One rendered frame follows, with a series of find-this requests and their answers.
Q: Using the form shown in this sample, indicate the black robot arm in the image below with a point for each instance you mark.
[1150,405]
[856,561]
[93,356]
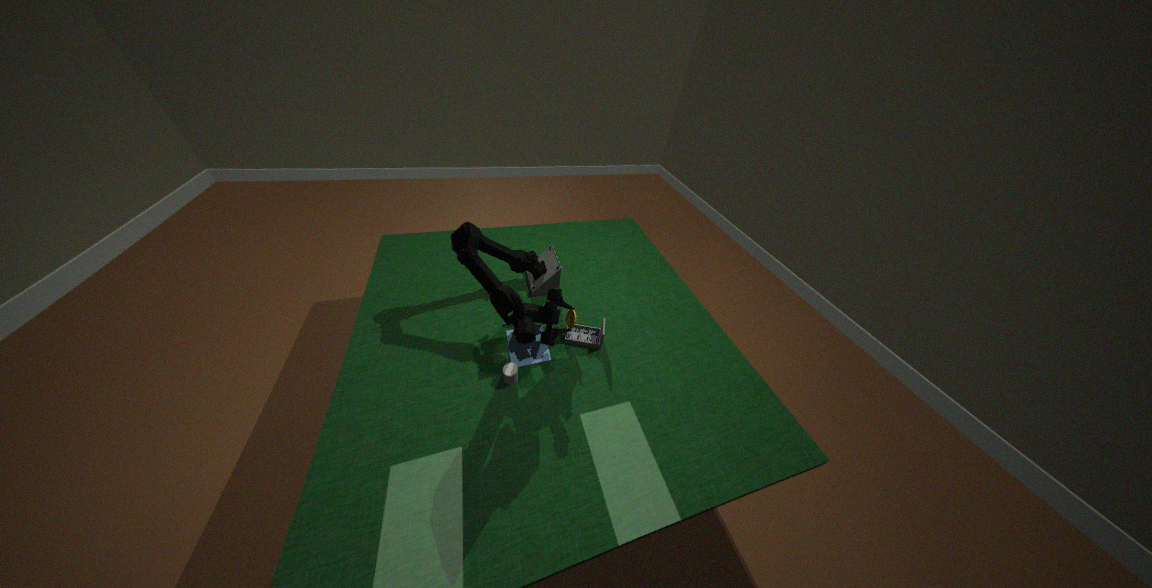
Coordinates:
[503,297]

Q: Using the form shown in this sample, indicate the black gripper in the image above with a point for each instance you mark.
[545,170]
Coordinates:
[548,337]

